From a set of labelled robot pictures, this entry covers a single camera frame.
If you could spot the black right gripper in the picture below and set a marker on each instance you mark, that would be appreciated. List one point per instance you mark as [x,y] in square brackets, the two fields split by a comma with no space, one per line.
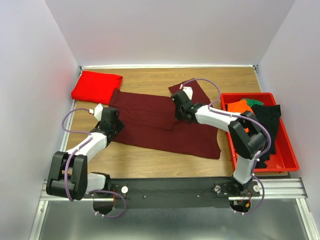
[180,116]

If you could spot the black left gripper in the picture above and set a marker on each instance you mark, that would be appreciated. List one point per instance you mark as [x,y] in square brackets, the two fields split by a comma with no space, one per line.
[116,127]

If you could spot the maroon t shirt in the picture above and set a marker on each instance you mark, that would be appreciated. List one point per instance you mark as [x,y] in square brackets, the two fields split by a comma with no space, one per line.
[149,122]

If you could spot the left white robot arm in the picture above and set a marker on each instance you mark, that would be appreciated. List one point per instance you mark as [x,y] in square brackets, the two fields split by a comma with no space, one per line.
[68,175]

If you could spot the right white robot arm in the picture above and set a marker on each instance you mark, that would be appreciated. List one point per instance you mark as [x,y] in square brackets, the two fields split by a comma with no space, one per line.
[248,136]

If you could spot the folded red t shirt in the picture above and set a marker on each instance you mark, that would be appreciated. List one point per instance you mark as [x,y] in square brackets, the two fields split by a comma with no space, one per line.
[96,87]

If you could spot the orange t shirt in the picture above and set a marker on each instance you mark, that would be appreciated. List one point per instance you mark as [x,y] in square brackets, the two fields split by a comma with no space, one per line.
[239,107]

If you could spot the green t shirt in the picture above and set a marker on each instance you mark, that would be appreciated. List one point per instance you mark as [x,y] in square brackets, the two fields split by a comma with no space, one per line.
[251,102]

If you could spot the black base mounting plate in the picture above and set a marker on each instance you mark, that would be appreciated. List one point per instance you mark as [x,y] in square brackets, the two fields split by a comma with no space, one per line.
[172,193]

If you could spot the black t shirt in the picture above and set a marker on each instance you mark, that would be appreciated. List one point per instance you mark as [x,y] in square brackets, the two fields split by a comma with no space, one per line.
[269,117]

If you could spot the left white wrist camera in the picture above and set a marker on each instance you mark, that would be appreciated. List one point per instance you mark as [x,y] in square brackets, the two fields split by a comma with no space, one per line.
[97,111]

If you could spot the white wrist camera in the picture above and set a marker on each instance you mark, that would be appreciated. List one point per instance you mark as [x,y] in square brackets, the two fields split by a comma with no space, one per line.
[187,90]
[97,111]

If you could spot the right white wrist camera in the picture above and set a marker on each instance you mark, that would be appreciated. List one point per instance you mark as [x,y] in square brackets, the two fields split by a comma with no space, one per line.
[187,90]

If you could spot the aluminium frame rail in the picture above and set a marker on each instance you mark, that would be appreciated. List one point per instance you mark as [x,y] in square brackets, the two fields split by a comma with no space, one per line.
[284,188]

